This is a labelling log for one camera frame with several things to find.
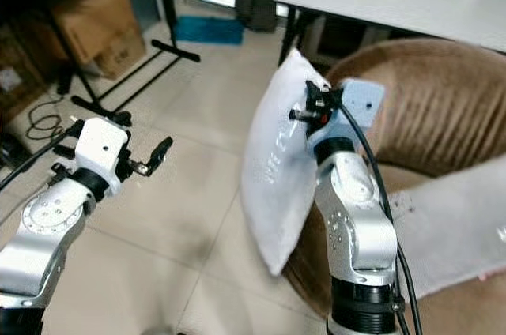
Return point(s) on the white pillow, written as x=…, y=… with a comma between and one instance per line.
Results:
x=285, y=161

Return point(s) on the brown round sofa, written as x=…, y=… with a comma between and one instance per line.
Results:
x=435, y=98

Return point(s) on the dark brown labelled box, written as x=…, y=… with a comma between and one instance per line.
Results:
x=17, y=70

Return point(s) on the white cushion with small print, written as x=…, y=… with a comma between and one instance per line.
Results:
x=455, y=224

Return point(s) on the brown cardboard box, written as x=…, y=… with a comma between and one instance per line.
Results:
x=103, y=23

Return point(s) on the blue floor mat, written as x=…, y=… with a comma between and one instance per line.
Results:
x=209, y=30

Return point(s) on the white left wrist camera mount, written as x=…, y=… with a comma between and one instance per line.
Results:
x=101, y=145

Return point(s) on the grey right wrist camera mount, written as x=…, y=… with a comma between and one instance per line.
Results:
x=360, y=110

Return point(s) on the black metal floor stand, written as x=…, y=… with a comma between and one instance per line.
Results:
x=164, y=3

